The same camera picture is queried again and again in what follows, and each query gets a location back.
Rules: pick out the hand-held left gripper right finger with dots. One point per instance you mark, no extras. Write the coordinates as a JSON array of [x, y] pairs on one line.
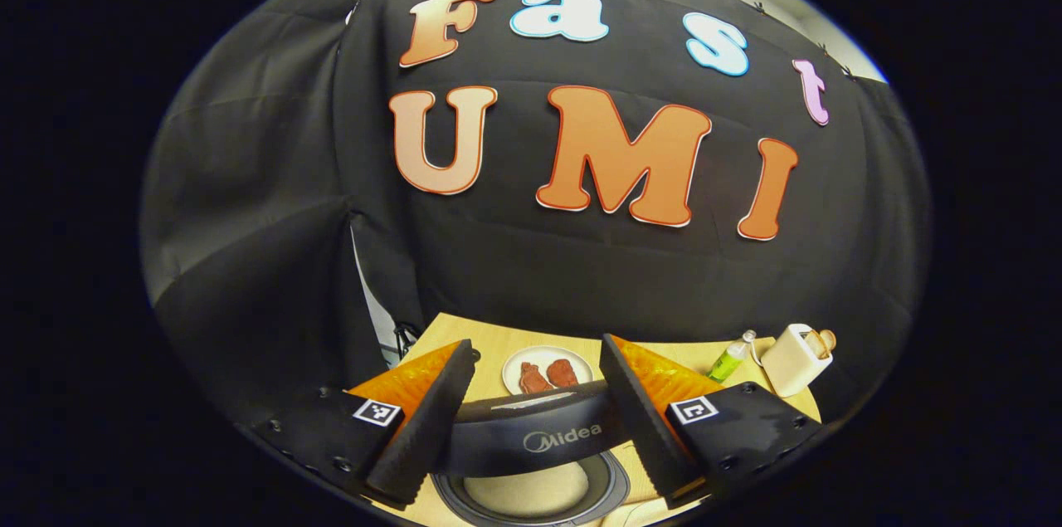
[[639, 427]]

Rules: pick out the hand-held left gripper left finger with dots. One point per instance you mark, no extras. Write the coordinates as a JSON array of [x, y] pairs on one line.
[[431, 427]]

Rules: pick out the black silver rice cooker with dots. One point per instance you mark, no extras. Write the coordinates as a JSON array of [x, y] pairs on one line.
[[531, 419]]

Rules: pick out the black light stand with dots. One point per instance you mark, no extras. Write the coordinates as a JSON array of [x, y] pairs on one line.
[[405, 340]]

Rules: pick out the red meat piece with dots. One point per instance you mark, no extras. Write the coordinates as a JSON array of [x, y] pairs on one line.
[[562, 373], [533, 378]]

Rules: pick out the white plate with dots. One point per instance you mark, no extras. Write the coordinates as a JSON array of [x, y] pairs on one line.
[[510, 373]]

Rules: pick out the green drink bottle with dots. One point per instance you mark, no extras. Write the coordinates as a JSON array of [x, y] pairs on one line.
[[730, 359]]

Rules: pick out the white toaster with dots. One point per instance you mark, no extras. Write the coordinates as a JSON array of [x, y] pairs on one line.
[[792, 361]]

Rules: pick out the toast bread slice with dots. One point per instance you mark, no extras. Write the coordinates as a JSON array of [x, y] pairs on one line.
[[825, 342]]

